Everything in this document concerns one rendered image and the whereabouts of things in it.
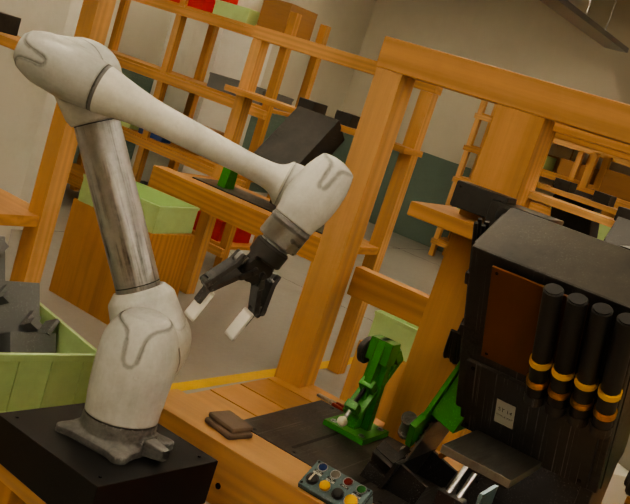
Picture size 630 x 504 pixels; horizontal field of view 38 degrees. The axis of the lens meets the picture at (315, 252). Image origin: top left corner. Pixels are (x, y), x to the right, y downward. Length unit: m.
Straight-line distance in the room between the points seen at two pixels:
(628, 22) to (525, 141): 10.31
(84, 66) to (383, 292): 1.24
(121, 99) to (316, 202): 0.43
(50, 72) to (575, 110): 1.30
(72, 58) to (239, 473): 1.00
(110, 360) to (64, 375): 0.49
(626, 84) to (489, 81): 10.08
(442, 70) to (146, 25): 8.43
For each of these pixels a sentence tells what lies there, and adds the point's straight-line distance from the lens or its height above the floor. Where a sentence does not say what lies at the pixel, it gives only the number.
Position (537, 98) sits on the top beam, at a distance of 2.48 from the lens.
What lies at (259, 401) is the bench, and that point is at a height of 0.88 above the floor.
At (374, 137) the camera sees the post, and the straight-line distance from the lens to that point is 2.65.
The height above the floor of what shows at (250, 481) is 0.86.
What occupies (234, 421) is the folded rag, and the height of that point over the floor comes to 0.93.
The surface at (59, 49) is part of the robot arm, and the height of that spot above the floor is 1.67.
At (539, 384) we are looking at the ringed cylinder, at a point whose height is 1.33.
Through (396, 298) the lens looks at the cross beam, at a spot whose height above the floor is 1.24.
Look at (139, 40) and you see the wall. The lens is 10.83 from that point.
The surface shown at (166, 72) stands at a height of 1.43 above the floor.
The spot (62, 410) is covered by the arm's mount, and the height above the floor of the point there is 0.94.
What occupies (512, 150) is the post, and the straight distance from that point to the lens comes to 2.49.
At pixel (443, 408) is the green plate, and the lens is 2.17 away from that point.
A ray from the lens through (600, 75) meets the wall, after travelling 12.70.
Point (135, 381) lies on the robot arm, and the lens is 1.85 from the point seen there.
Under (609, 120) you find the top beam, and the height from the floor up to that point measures 1.89.
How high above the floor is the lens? 1.76
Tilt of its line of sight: 10 degrees down
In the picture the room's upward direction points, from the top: 18 degrees clockwise
